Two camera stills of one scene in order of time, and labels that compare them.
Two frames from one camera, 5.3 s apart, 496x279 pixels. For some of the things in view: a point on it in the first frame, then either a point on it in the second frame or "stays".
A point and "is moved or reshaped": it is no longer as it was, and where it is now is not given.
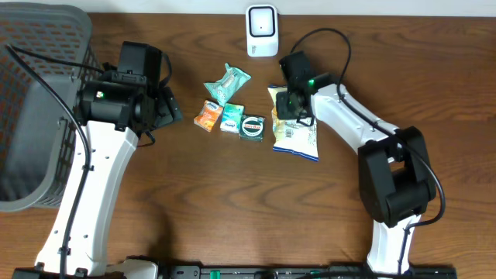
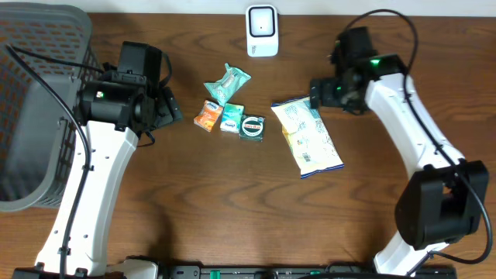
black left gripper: x=167 y=110 stays
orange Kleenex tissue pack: x=208 y=115 stays
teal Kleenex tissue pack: x=231 y=117 stays
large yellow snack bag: x=291 y=136 is moved or reshaped
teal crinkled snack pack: x=225 y=88 stays
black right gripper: x=280 y=110 -> x=324 y=97
